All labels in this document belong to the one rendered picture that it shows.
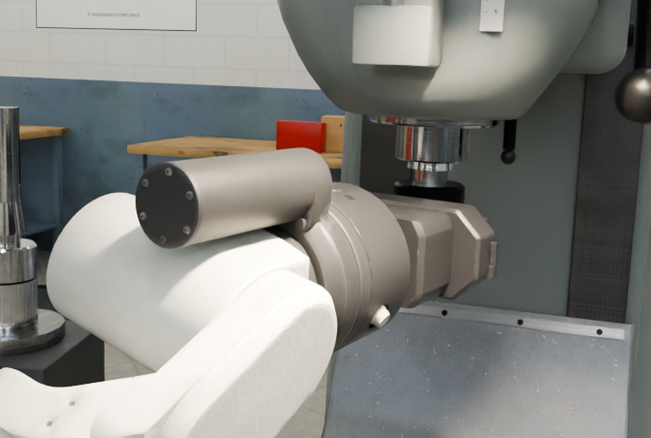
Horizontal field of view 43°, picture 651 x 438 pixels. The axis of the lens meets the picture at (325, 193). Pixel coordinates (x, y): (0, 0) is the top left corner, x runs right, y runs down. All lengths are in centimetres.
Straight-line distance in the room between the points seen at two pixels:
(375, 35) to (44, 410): 24
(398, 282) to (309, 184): 9
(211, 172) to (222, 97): 490
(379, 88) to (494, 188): 47
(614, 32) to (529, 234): 35
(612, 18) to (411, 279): 27
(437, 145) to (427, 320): 45
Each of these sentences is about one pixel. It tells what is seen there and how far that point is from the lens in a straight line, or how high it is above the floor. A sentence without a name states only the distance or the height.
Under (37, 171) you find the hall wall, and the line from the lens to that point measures 599.
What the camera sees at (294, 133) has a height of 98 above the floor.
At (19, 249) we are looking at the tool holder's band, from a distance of 71.
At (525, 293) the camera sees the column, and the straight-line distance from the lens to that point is 94.
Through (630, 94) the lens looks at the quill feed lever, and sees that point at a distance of 46.
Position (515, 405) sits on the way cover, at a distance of 93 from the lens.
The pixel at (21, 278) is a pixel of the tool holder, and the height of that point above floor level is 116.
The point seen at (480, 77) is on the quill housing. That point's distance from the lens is 46.
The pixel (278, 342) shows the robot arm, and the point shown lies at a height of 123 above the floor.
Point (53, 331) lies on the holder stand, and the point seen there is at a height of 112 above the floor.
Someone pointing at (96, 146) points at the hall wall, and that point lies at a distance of 570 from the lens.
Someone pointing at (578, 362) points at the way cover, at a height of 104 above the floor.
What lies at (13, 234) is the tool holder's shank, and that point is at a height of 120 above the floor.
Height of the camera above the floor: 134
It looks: 9 degrees down
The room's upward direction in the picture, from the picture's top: 2 degrees clockwise
